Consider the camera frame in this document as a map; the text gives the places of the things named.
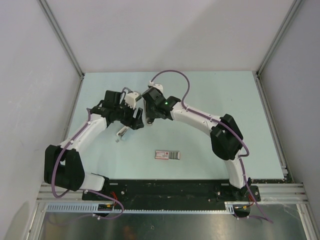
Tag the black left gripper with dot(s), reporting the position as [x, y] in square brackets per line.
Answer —
[131, 121]

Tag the right aluminium corner post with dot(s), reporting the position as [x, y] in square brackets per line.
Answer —
[280, 34]

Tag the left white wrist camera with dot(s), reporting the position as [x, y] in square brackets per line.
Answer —
[131, 99]

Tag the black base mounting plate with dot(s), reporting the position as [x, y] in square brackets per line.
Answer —
[178, 195]

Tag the left aluminium corner post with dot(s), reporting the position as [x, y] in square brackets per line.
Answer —
[48, 13]

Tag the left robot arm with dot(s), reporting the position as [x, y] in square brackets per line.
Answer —
[63, 165]

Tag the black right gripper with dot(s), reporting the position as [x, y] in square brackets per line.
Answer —
[157, 116]

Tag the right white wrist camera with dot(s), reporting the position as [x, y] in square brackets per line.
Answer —
[156, 85]

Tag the light blue stapler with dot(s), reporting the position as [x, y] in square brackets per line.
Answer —
[122, 131]

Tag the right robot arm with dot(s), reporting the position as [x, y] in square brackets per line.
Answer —
[225, 135]

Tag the aluminium corner post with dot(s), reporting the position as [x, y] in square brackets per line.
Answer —
[48, 13]
[280, 34]

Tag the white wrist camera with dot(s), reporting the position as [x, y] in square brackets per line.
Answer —
[156, 85]
[131, 99]

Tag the red white staple box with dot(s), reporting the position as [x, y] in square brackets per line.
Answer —
[167, 155]

